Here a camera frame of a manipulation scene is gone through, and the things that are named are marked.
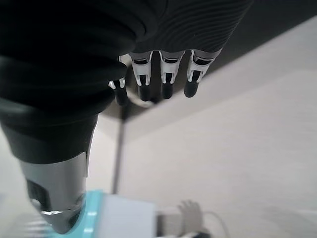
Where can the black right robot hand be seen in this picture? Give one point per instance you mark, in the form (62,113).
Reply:
(62,74)

